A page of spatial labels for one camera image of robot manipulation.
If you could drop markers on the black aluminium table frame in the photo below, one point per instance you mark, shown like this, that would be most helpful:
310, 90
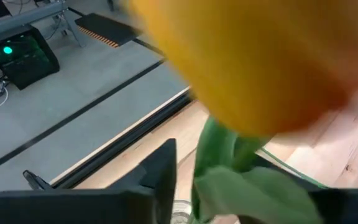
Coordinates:
120, 144

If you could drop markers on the black computer tower green light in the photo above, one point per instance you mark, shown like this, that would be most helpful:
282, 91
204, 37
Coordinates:
23, 59

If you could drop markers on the hazard-striped black floor mat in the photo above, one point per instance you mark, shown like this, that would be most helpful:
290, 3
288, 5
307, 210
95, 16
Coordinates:
107, 28

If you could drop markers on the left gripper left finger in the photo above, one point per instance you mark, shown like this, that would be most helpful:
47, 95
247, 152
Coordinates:
163, 174

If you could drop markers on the clear ribbed glass vase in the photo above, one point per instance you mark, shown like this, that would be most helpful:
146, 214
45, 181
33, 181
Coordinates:
182, 213

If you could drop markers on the grey metal stand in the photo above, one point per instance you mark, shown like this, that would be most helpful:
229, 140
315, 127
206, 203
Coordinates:
26, 15

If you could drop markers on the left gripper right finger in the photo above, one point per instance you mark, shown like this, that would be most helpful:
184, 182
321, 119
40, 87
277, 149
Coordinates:
284, 172

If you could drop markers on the yellow artificial tulip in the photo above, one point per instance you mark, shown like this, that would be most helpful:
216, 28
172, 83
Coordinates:
244, 62

